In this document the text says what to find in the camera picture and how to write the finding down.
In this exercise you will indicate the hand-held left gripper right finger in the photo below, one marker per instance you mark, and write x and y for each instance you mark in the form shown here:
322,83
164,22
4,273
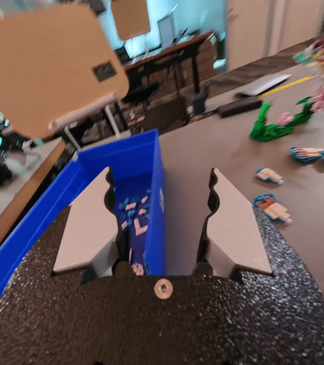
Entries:
236,231

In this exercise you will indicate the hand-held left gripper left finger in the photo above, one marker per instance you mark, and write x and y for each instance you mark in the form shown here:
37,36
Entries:
87,228

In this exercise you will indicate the pile of small lego pieces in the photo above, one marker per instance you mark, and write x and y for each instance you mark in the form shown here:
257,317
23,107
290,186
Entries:
139,225

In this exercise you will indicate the blue plastic bin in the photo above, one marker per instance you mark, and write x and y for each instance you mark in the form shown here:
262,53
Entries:
122,154

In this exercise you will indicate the green lego plant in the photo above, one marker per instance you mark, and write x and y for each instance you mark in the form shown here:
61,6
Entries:
267,129

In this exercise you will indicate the colourful lego model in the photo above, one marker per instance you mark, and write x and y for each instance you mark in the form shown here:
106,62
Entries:
321,57

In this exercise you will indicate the wooden edged table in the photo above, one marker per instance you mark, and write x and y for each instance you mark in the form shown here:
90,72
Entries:
22,171

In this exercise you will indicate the black power adapter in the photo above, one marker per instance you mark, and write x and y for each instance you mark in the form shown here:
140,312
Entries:
240,107

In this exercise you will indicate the dark small object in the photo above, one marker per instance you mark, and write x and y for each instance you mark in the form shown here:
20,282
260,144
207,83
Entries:
201,98

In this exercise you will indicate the grey laptop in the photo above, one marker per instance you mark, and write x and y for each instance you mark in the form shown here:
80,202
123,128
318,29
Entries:
261,84

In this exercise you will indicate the yellow tape strip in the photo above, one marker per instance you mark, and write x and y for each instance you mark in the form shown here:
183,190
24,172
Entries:
289,85

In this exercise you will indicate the dark wooden desk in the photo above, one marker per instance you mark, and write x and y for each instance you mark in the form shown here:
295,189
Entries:
167,52

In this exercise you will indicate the white board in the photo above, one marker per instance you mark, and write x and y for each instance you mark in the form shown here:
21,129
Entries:
166,30

